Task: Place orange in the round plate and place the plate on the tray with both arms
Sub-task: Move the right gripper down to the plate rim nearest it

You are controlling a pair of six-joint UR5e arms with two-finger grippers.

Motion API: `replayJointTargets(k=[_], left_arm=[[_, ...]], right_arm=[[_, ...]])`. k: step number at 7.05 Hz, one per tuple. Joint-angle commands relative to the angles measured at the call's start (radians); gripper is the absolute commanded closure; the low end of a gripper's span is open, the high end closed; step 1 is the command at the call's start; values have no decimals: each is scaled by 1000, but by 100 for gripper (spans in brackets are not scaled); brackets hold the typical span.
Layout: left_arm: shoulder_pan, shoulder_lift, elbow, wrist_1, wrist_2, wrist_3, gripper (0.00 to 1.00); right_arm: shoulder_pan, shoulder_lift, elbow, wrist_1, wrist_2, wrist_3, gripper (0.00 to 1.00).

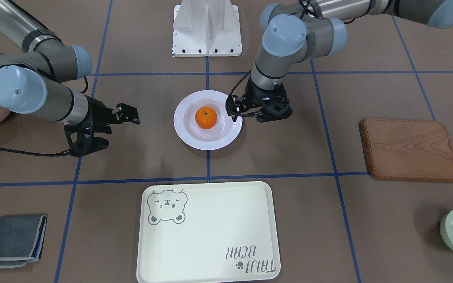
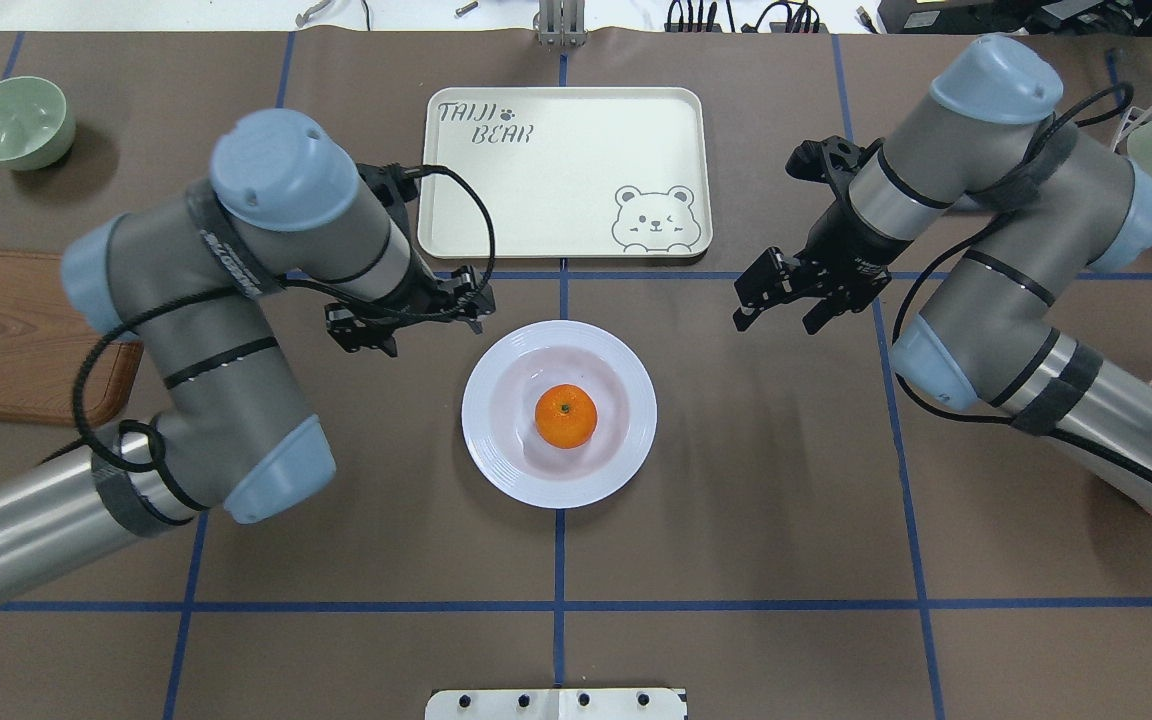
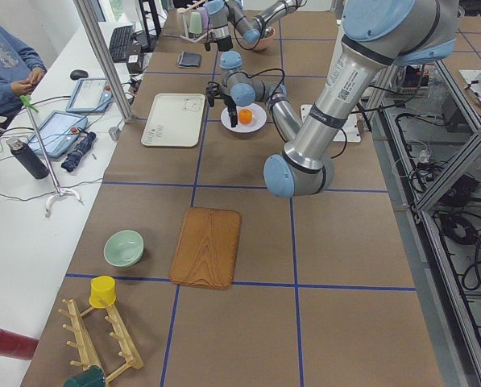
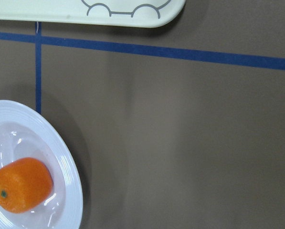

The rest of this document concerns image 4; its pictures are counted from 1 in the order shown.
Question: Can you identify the cream bear print tray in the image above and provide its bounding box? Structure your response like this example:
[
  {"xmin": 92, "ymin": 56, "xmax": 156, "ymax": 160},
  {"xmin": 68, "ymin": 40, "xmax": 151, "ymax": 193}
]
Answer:
[{"xmin": 0, "ymin": 0, "xmax": 186, "ymax": 28}]

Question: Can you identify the white round plate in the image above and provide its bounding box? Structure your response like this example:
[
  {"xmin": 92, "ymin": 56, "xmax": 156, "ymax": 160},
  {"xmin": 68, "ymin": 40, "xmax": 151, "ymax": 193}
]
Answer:
[{"xmin": 0, "ymin": 100, "xmax": 83, "ymax": 229}]

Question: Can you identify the orange fruit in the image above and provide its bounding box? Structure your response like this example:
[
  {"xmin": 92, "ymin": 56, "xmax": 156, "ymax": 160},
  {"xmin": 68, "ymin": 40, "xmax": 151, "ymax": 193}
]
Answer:
[{"xmin": 0, "ymin": 157, "xmax": 53, "ymax": 214}]

